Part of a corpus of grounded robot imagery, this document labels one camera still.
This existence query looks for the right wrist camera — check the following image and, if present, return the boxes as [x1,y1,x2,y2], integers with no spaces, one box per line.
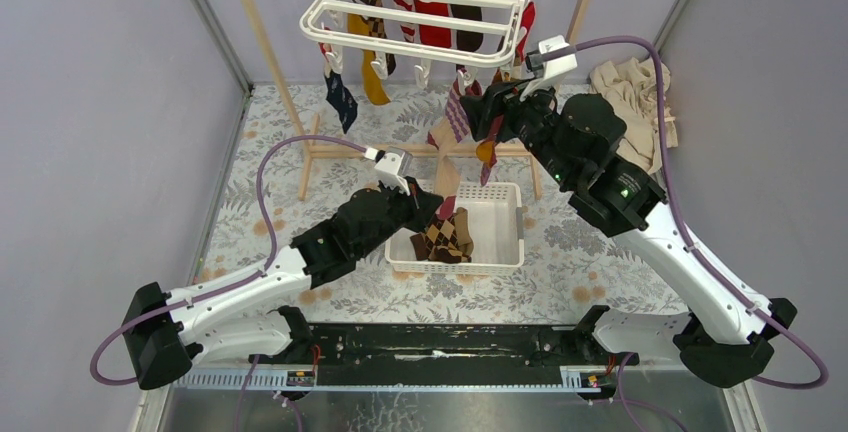
[520,35,577,101]

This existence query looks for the white clip sock hanger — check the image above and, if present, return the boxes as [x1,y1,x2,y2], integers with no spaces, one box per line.
[299,0,527,87]

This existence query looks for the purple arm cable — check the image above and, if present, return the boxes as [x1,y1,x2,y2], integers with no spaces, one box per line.
[89,135,369,387]
[572,34,829,391]

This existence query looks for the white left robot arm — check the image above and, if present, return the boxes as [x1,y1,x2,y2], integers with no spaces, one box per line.
[122,181,443,390]

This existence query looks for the dark brown sock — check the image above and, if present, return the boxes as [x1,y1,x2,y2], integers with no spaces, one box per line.
[450,4,484,52]

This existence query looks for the brown cream striped sock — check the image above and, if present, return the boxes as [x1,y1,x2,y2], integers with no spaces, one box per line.
[473,97,497,186]

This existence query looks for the tan brown sock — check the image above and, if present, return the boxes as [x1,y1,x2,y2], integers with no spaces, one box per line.
[451,207,474,261]

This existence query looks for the brown argyle sock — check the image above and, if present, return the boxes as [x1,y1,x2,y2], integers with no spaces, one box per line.
[410,213,472,264]

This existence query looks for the red sock right side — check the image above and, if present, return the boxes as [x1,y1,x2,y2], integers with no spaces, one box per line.
[514,0,536,62]

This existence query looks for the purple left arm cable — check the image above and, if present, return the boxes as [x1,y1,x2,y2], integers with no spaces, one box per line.
[89,135,369,387]

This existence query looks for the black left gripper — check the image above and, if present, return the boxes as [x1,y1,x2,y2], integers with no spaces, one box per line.
[355,177,443,261]

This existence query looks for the white plastic basket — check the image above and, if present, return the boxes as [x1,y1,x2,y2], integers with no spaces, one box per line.
[384,182,525,276]

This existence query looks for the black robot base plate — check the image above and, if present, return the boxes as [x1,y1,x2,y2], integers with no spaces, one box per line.
[259,323,627,387]

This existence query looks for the beige crumpled cloth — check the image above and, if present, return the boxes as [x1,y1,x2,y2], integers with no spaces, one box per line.
[589,57,671,175]

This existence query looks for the navy blue sock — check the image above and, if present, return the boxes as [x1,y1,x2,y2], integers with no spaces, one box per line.
[324,68,358,134]

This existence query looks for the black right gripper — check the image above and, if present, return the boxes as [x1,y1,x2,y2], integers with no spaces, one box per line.
[457,70,575,187]

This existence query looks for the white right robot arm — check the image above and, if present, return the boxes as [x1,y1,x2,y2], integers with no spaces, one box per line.
[460,81,797,388]

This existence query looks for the wooden clothes rack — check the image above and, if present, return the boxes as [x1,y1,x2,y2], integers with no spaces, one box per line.
[240,0,590,200]

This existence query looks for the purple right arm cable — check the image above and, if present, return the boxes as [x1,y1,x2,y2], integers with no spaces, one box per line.
[572,34,829,391]

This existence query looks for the purple striped beige sock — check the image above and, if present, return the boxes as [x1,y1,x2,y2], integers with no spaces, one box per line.
[427,81,471,220]

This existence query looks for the red sock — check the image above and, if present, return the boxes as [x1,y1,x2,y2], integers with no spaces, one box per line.
[413,0,452,49]
[514,0,536,62]

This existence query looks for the mustard yellow striped sock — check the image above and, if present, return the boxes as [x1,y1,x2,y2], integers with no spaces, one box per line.
[347,0,390,106]

